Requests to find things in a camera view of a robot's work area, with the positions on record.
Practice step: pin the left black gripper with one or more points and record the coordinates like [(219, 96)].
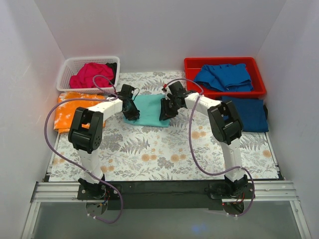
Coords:
[(129, 109)]

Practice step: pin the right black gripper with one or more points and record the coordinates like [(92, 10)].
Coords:
[(167, 108)]

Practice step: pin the teal t shirt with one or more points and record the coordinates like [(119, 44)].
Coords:
[(150, 109)]

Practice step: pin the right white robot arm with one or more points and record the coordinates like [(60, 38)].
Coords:
[(226, 127)]

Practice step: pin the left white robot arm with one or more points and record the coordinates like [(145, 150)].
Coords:
[(86, 135)]

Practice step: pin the floral table mat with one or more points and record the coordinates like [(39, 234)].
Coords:
[(140, 153)]

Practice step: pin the black garment in basket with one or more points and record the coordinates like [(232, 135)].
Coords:
[(113, 68)]

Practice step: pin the red plastic bin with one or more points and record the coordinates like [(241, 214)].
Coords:
[(192, 66)]

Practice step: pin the magenta t shirt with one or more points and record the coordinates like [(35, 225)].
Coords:
[(84, 78)]

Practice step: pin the blue crumpled t shirt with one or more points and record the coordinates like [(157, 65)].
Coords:
[(225, 78)]

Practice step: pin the orange folded t shirt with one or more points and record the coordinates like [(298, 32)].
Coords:
[(65, 112)]

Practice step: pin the white plastic basket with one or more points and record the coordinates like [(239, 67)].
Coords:
[(73, 65)]

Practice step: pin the navy folded t shirt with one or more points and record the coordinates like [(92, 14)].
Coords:
[(251, 112)]

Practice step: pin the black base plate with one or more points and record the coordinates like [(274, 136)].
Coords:
[(193, 194)]

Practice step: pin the aluminium mounting rail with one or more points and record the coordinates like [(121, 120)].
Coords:
[(67, 192)]

